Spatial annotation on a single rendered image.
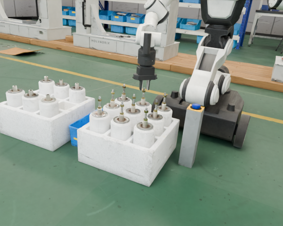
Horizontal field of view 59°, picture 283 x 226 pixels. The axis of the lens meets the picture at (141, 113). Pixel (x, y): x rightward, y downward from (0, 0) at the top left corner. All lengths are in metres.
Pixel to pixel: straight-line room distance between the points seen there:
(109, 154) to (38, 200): 0.34
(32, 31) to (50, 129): 3.33
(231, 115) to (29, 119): 1.10
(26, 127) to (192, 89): 0.90
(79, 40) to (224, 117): 2.81
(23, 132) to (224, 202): 1.07
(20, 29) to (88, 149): 3.73
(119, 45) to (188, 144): 2.45
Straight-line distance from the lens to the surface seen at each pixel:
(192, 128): 1.22
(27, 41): 4.58
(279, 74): 3.01
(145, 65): 1.26
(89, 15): 3.92
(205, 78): 1.40
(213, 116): 1.51
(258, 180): 1.39
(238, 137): 1.51
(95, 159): 1.24
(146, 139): 1.09
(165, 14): 1.46
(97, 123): 1.18
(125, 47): 3.46
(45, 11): 4.39
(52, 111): 1.38
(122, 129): 1.13
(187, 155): 1.29
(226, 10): 1.49
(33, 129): 1.44
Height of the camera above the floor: 0.75
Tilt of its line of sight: 24 degrees down
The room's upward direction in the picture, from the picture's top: 4 degrees clockwise
